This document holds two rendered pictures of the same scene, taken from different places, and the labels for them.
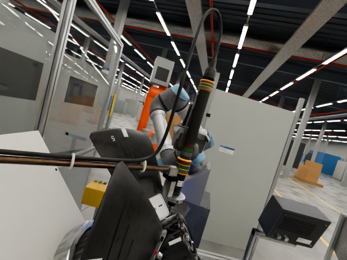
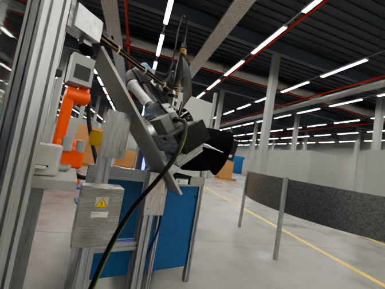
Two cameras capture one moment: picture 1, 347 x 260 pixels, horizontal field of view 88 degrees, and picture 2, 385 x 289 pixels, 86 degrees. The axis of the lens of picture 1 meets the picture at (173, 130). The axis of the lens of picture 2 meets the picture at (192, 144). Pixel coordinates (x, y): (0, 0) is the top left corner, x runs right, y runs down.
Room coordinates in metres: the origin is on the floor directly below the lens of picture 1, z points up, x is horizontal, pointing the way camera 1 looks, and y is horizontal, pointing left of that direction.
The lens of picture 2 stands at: (-0.58, 0.37, 1.00)
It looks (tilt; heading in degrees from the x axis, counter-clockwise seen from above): 4 degrees up; 332
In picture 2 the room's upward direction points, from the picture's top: 10 degrees clockwise
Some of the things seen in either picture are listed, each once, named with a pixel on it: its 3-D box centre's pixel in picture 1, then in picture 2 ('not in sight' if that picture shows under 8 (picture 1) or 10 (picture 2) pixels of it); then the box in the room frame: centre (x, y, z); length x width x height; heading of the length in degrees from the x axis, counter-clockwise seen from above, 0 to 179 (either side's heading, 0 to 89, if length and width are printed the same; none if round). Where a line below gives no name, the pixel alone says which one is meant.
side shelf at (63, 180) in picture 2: not in sight; (40, 174); (0.40, 0.49, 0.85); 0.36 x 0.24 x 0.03; 3
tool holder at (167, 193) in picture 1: (175, 182); (173, 100); (0.53, -0.05, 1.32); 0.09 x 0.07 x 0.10; 128
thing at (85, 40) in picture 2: not in sight; (86, 48); (0.18, 0.41, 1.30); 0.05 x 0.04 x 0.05; 128
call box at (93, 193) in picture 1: (102, 196); (102, 140); (0.89, 0.25, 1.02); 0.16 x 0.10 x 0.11; 93
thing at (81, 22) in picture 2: not in sight; (80, 23); (0.16, 0.44, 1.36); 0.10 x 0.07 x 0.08; 128
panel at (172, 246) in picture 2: not in sight; (145, 226); (0.90, -0.14, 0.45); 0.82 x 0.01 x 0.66; 93
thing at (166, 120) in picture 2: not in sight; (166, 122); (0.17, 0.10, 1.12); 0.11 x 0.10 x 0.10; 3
